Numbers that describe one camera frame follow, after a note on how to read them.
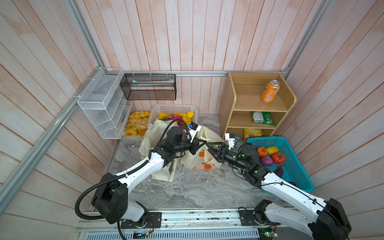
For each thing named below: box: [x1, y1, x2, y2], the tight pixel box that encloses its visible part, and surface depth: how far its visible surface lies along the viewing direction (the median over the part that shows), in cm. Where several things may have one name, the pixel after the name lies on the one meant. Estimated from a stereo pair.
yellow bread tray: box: [122, 110, 151, 137], surface depth 109 cm
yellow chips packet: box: [243, 128, 263, 140], surface depth 107 cm
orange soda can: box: [261, 79, 281, 103], surface depth 79 cm
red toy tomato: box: [271, 152, 286, 165], surface depth 92 cm
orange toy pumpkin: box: [256, 146, 268, 157], surface depth 95 cm
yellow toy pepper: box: [267, 146, 279, 155], surface depth 97 cm
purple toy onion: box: [260, 156, 274, 167], surface depth 91 cm
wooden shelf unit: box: [219, 72, 297, 139], surface depth 90 cm
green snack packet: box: [252, 111, 276, 126], surface depth 93 cm
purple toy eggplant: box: [274, 165, 285, 178], surface depth 90 cm
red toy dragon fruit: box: [162, 115, 183, 122], surface depth 109 cm
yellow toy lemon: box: [186, 111, 195, 119], surface depth 115 cm
